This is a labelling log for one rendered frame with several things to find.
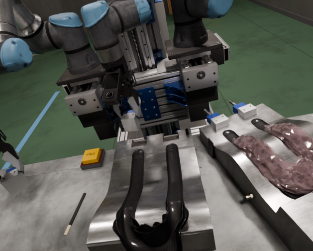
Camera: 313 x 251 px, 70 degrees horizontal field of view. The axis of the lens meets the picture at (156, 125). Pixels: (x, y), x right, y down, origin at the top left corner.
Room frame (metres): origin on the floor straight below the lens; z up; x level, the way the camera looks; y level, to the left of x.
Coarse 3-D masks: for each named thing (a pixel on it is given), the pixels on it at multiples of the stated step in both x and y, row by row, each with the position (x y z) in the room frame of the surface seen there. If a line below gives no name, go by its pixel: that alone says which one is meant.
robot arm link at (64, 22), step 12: (72, 12) 1.08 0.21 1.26; (48, 24) 1.03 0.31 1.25; (60, 24) 1.00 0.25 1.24; (72, 24) 1.00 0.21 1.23; (48, 36) 1.01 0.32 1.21; (60, 36) 1.00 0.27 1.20; (72, 36) 1.00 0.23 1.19; (84, 36) 1.03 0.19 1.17; (60, 48) 1.04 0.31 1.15; (72, 48) 1.00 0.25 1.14
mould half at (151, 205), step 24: (120, 144) 0.60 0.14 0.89; (192, 144) 0.51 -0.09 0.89; (120, 168) 0.50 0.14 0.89; (144, 168) 0.47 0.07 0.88; (192, 168) 0.42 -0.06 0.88; (120, 192) 0.40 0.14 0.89; (144, 192) 0.38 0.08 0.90; (192, 192) 0.32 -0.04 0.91; (96, 216) 0.32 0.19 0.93; (144, 216) 0.28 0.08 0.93; (192, 216) 0.25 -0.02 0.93; (96, 240) 0.26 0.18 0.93; (192, 240) 0.22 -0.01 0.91
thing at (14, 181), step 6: (12, 168) 0.57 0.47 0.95; (6, 174) 0.53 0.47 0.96; (12, 174) 0.52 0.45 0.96; (18, 174) 0.52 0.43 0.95; (0, 180) 0.51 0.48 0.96; (6, 180) 0.50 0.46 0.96; (12, 180) 0.51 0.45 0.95; (18, 180) 0.51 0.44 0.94; (24, 180) 0.52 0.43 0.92; (6, 186) 0.50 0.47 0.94; (12, 186) 0.50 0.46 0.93; (18, 186) 0.51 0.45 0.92; (24, 186) 0.51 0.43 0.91; (12, 192) 0.50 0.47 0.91
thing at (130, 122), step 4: (128, 112) 0.70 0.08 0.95; (132, 112) 0.70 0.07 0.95; (124, 116) 0.66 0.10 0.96; (128, 116) 0.66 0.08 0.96; (132, 116) 0.65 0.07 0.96; (140, 116) 0.70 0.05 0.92; (124, 120) 0.64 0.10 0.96; (128, 120) 0.64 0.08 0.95; (132, 120) 0.63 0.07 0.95; (136, 120) 0.65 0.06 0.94; (124, 124) 0.65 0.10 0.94; (128, 124) 0.64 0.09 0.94; (132, 124) 0.64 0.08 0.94; (136, 124) 0.64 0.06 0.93; (124, 128) 0.65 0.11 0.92; (128, 128) 0.64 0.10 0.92; (132, 128) 0.64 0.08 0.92; (136, 128) 0.63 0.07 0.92
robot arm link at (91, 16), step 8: (88, 8) 0.65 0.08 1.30; (96, 8) 0.65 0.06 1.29; (104, 8) 0.66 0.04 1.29; (112, 8) 0.68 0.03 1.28; (88, 16) 0.65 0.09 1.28; (96, 16) 0.65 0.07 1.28; (104, 16) 0.65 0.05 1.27; (112, 16) 0.67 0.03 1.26; (88, 24) 0.66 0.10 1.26; (96, 24) 0.65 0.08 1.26; (104, 24) 0.65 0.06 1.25; (112, 24) 0.66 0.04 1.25; (120, 24) 0.67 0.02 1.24; (88, 32) 0.67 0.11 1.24; (96, 32) 0.65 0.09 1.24; (104, 32) 0.65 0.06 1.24; (112, 32) 0.66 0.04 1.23; (120, 32) 0.68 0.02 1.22; (96, 40) 0.65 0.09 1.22; (104, 40) 0.65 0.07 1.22; (112, 40) 0.65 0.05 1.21; (96, 48) 0.66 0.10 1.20; (104, 48) 0.65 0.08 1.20
